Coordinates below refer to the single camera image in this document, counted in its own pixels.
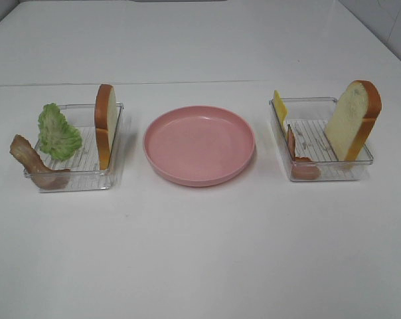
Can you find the yellow cheese slice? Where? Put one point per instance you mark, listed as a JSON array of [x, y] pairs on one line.
[[281, 110]]

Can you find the pink bacon strip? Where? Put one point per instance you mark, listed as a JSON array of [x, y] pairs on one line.
[[302, 168]]

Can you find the bread slice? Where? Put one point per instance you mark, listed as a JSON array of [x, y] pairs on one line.
[[105, 119], [352, 121]]

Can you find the green lettuce leaf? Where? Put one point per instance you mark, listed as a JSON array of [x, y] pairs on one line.
[[57, 137]]

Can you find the brown bacon strip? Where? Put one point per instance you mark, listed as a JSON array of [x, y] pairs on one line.
[[31, 159]]

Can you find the pink round plate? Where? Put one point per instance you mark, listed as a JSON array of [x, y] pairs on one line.
[[199, 146]]

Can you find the right clear plastic tray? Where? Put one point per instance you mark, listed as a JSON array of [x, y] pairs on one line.
[[308, 118]]

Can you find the clear plastic tray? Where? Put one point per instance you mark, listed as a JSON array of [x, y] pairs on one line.
[[82, 171], [308, 118]]

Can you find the left clear plastic tray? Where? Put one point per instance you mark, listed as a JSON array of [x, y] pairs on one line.
[[82, 171]]

